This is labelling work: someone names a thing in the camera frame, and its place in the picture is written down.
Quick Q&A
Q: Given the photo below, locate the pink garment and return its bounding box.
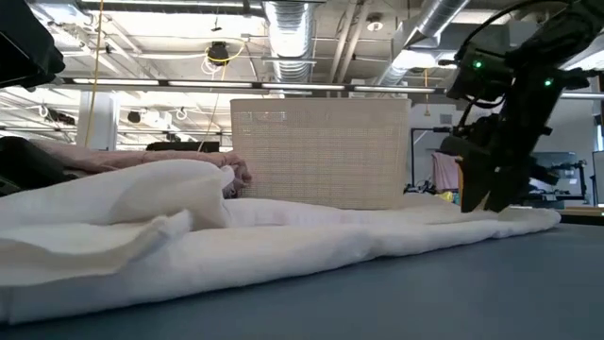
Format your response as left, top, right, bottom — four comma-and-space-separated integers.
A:
27, 139, 254, 199

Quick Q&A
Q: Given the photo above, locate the pink hanging cloth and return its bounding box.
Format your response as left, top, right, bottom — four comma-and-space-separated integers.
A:
430, 150, 460, 193

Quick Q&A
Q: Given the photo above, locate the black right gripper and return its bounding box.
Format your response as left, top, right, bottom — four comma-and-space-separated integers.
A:
438, 69, 568, 214

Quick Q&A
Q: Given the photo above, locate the silver ceiling air duct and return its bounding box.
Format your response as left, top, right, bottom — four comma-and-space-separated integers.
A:
261, 0, 316, 84

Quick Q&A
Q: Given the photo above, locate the large white cloth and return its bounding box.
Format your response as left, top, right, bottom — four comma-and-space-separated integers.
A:
0, 158, 563, 327

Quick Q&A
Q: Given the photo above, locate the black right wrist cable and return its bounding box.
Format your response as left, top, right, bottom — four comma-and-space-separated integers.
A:
460, 0, 567, 49

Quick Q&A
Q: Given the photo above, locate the white plastic laundry bin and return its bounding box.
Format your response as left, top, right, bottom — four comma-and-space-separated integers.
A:
229, 97, 412, 212

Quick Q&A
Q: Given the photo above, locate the long ceiling light bar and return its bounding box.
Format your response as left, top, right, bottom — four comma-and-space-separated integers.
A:
60, 77, 447, 95

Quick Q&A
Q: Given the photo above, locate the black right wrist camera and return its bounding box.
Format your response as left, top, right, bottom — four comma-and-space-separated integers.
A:
445, 43, 514, 103

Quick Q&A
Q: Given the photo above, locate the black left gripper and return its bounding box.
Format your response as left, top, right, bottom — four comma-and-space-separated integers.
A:
0, 135, 80, 197

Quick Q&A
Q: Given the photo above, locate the black and white pillar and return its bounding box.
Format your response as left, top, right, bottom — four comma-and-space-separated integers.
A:
75, 91, 120, 153

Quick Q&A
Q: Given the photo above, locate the wall-side monitor on arm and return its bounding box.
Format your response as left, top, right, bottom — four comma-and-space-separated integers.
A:
529, 150, 589, 199

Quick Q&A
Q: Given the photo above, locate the black computer monitor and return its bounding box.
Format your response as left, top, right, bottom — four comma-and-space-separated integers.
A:
145, 141, 221, 154

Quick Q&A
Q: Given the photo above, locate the black metal stand frame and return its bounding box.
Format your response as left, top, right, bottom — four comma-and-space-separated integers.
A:
409, 126, 468, 195

